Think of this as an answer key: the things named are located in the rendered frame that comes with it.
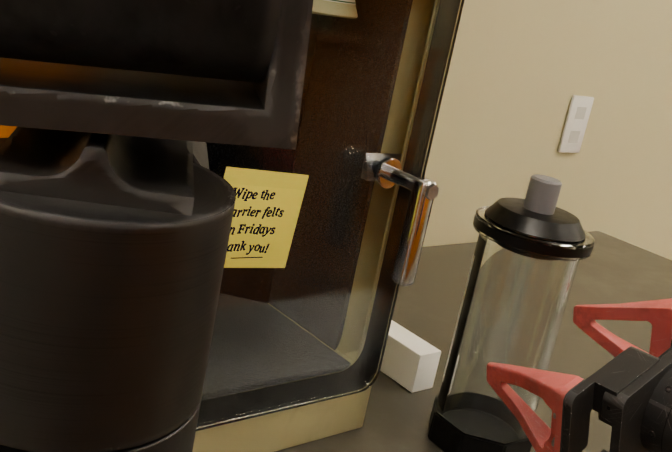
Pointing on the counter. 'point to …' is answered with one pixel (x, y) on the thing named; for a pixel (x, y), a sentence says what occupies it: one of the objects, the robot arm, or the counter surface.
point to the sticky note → (263, 216)
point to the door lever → (416, 219)
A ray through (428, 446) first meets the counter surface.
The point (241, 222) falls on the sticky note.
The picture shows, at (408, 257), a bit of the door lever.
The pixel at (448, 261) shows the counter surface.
